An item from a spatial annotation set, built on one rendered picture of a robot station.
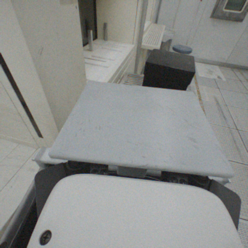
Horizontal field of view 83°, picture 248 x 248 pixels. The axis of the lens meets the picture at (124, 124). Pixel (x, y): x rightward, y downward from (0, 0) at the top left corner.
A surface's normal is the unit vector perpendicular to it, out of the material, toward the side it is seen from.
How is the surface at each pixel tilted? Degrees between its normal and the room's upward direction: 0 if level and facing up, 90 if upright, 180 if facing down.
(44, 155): 1
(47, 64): 90
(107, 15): 90
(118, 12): 90
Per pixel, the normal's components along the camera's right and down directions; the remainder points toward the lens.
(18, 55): -0.26, 0.66
